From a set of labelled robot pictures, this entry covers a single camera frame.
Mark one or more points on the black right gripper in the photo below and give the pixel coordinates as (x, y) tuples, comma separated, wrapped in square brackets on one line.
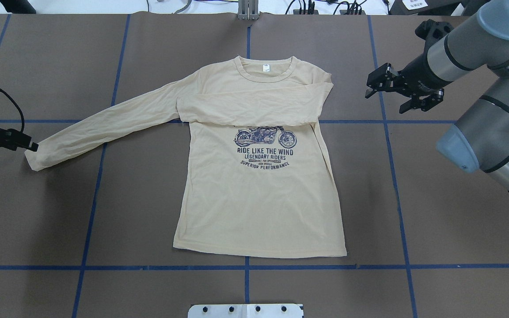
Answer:
[(415, 73)]

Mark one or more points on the cream long-sleeve graphic shirt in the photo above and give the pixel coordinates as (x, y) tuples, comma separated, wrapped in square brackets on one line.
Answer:
[(259, 178)]

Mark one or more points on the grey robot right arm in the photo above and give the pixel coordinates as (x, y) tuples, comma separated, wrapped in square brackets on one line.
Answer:
[(479, 139)]

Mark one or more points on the black box with label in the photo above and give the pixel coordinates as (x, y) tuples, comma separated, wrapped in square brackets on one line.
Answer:
[(423, 7)]

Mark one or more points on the aluminium frame post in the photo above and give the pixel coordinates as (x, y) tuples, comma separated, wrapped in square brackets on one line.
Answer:
[(248, 10)]

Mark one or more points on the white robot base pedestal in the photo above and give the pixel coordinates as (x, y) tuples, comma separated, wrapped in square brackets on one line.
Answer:
[(260, 310)]

